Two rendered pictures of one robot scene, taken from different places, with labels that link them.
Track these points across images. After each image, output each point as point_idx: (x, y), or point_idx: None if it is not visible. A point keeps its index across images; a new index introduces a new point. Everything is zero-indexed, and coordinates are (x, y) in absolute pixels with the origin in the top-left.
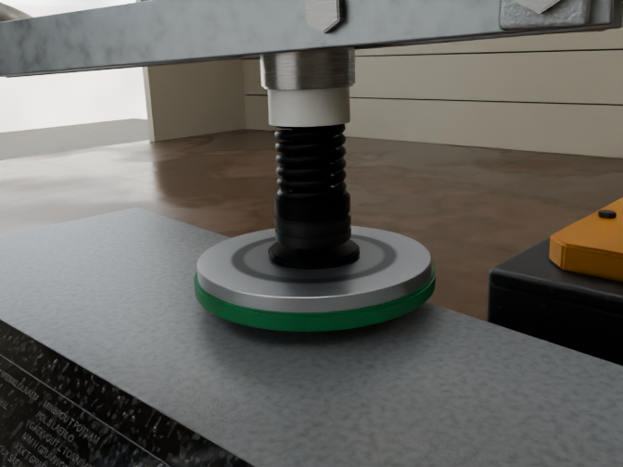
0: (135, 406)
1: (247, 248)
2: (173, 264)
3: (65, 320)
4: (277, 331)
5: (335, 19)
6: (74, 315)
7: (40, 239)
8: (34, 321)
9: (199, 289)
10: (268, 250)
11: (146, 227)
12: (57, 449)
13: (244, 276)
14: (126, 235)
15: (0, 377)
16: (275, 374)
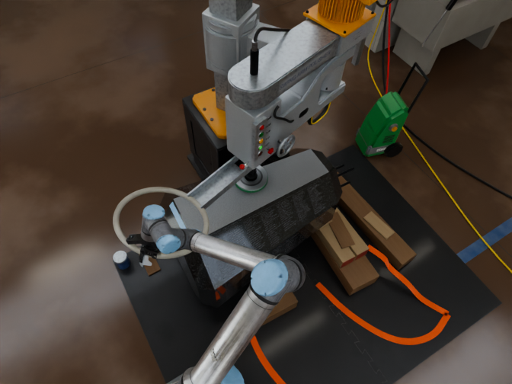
0: (270, 203)
1: (244, 183)
2: (224, 195)
3: (244, 209)
4: None
5: None
6: (242, 209)
7: (194, 216)
8: (243, 213)
9: (253, 191)
10: (249, 180)
11: None
12: (267, 213)
13: (256, 185)
14: None
15: (250, 219)
16: (270, 189)
